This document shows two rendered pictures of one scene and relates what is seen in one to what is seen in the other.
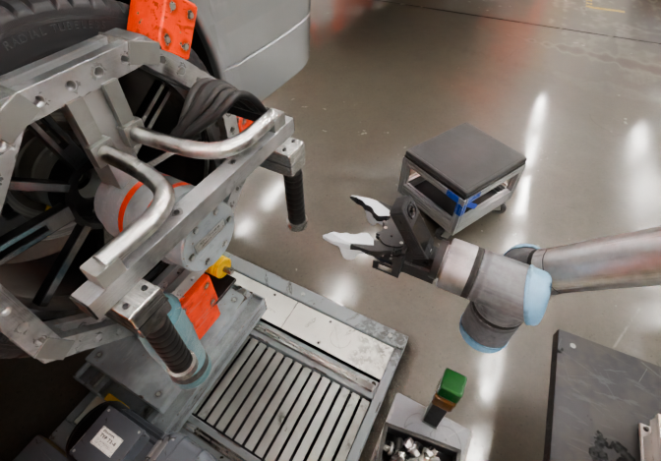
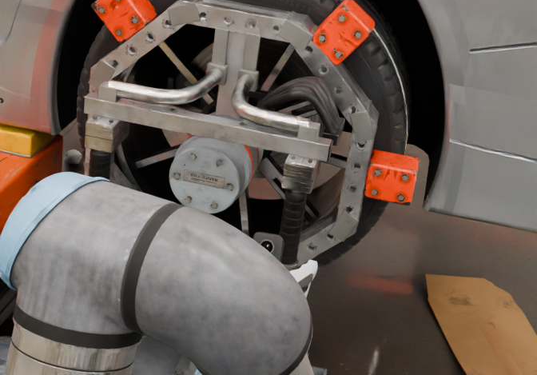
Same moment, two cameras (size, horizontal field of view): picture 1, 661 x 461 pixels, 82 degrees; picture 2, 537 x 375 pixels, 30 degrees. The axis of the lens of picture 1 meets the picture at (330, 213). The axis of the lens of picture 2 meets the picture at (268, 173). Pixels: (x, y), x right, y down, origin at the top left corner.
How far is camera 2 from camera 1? 1.35 m
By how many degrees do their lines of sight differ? 59
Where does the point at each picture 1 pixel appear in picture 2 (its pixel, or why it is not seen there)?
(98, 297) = (92, 98)
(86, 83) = (238, 25)
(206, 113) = (280, 93)
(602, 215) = not seen: outside the picture
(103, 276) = (101, 90)
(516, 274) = not seen: hidden behind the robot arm
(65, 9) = not seen: outside the picture
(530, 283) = not seen: hidden behind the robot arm
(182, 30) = (342, 41)
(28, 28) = not seen: outside the picture
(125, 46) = (281, 21)
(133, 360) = (160, 350)
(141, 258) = (126, 105)
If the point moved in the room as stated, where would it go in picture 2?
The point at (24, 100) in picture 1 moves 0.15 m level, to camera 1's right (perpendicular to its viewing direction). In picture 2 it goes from (195, 9) to (214, 35)
